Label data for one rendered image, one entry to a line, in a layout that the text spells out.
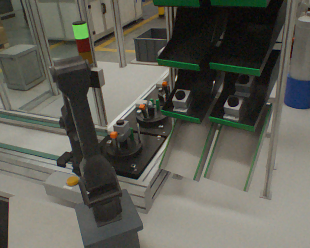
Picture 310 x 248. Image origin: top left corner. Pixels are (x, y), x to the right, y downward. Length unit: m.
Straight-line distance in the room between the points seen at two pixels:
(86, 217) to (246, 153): 0.50
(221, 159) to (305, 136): 0.60
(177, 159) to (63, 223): 0.44
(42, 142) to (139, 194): 0.60
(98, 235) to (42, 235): 0.37
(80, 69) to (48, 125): 0.86
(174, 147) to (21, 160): 0.60
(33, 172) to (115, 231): 0.59
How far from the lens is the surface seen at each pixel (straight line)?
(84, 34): 1.22
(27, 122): 1.63
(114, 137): 1.12
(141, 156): 1.16
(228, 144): 1.02
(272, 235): 1.06
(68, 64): 0.70
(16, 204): 1.29
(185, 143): 1.05
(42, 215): 1.20
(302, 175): 1.30
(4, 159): 1.39
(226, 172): 1.01
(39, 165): 1.26
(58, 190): 1.15
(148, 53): 3.15
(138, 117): 1.38
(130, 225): 0.80
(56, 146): 1.43
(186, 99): 0.90
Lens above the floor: 1.65
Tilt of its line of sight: 30 degrees down
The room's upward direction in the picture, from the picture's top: 5 degrees counter-clockwise
